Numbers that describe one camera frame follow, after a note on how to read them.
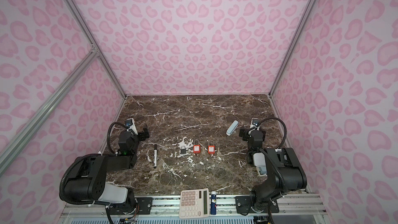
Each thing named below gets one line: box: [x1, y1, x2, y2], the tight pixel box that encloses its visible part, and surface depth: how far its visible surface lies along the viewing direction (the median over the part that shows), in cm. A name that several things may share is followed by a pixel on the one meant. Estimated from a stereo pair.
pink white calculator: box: [179, 188, 210, 219], surface depth 73 cm
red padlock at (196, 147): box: [193, 138, 201, 154], surface depth 92 cm
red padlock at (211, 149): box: [207, 145, 216, 154], surface depth 92 cm
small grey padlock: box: [180, 145, 188, 154], surface depth 93 cm
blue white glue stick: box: [210, 190, 217, 216], surface depth 74 cm
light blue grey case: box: [225, 119, 239, 136], surface depth 100 cm
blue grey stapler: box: [253, 158, 267, 177], surface depth 68 cm
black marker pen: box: [153, 144, 158, 169], surface depth 90 cm
